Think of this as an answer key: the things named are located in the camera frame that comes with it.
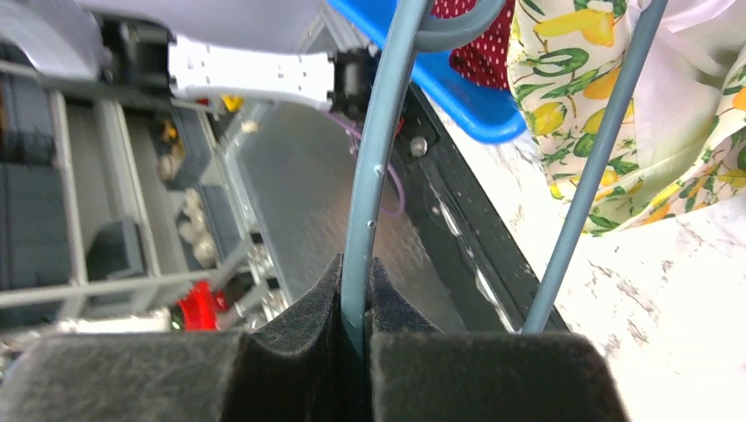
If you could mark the lemon print skirt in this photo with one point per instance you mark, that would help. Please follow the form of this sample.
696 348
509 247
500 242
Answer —
681 145

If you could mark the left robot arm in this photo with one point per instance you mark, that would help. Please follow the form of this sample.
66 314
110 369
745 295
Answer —
152 62

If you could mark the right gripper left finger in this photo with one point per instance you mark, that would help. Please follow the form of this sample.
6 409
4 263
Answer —
285 371

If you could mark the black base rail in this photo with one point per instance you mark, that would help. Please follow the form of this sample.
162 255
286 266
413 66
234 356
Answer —
484 272

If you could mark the blue plastic bin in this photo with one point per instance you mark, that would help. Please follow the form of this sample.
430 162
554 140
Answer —
486 115

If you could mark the dark red polka-dot skirt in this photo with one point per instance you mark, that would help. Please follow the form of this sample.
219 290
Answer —
483 61

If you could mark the grey-blue hanger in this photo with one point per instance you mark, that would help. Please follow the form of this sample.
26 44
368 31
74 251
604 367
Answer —
413 31

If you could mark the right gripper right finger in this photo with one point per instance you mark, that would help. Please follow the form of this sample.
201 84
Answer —
419 373

